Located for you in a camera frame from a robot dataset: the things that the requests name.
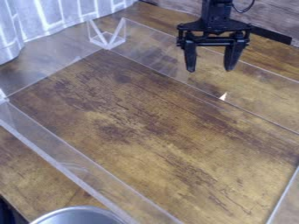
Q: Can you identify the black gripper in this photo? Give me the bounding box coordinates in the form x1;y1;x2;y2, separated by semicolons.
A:
176;0;252;73

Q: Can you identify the silver metal pot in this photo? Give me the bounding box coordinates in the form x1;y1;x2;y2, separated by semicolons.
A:
29;206;127;224

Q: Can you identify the clear acrylic barrier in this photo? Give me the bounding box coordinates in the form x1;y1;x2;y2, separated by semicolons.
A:
0;17;299;224

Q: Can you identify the white sheer curtain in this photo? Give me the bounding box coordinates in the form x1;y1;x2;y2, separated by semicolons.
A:
0;0;139;65

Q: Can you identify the black cable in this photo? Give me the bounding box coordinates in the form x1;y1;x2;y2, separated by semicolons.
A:
231;0;257;14

